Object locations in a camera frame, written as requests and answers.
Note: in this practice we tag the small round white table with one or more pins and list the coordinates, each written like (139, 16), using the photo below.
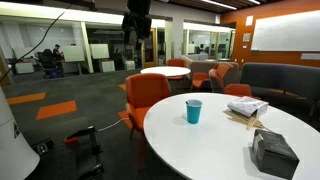
(165, 71)

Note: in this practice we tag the ceiling light strip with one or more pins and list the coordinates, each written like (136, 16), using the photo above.
(218, 4)

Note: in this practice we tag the large wall whiteboard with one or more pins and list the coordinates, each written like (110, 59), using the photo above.
(288, 31)

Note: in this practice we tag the blue bin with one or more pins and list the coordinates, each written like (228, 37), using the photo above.
(56, 73)

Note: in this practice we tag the brown sofa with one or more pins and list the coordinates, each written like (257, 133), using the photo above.
(205, 66)

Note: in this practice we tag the black box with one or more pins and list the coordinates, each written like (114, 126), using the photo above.
(274, 154)

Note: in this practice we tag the white low cabinet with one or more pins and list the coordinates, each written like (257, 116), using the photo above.
(24, 67)
(107, 66)

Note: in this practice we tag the large round white table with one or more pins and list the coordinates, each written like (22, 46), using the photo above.
(206, 146)

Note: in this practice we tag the dark grey sofa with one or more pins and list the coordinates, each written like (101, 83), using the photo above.
(283, 80)

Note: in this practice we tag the light blue plastic cup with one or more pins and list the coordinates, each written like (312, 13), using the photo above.
(193, 112)

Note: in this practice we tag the white paper wall sign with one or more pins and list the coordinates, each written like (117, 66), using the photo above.
(249, 20)

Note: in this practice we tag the black robot cart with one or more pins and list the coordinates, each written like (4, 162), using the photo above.
(88, 153)

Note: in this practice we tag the orange armchair with grey back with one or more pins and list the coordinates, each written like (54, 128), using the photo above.
(226, 78)

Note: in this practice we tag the white building column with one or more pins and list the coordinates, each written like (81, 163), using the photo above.
(87, 46)

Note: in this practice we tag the wooden door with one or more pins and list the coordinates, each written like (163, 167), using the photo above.
(150, 50)

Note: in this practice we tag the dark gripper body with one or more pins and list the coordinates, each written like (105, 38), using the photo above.
(136, 25)

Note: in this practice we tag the orange clamp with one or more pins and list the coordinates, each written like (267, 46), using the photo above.
(71, 140)

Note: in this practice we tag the person in dark clothes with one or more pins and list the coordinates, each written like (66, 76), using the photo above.
(57, 56)

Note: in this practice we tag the freestanding white board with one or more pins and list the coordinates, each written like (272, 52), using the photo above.
(99, 51)
(74, 53)

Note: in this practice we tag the thin wooden stick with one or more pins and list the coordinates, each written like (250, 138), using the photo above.
(251, 123)
(262, 126)
(237, 116)

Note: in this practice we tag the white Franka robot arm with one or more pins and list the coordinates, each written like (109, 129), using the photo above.
(13, 150)

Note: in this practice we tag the black office chair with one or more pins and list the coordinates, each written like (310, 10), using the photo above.
(46, 60)

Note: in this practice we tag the grey wall sign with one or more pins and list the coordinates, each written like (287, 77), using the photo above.
(246, 37)

